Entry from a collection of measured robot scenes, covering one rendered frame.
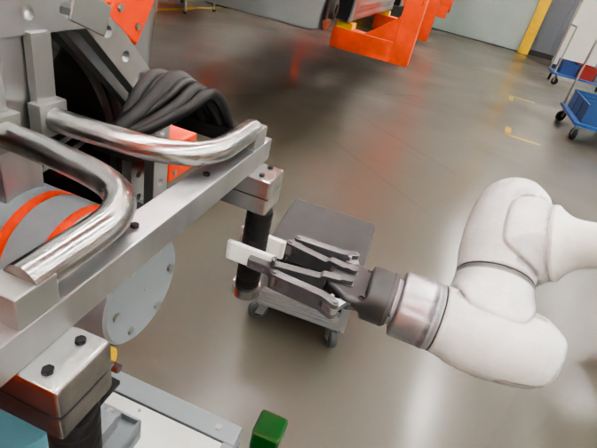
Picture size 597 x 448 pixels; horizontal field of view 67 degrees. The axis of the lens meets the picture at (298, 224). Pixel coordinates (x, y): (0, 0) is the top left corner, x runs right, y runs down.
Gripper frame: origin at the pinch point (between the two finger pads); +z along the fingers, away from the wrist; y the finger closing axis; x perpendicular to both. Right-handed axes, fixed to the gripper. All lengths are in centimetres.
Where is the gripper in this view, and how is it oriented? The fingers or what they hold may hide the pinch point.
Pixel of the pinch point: (255, 249)
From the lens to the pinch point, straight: 64.1
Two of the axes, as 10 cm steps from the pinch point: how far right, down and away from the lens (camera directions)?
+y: 3.3, -4.5, 8.3
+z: -9.2, -3.4, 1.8
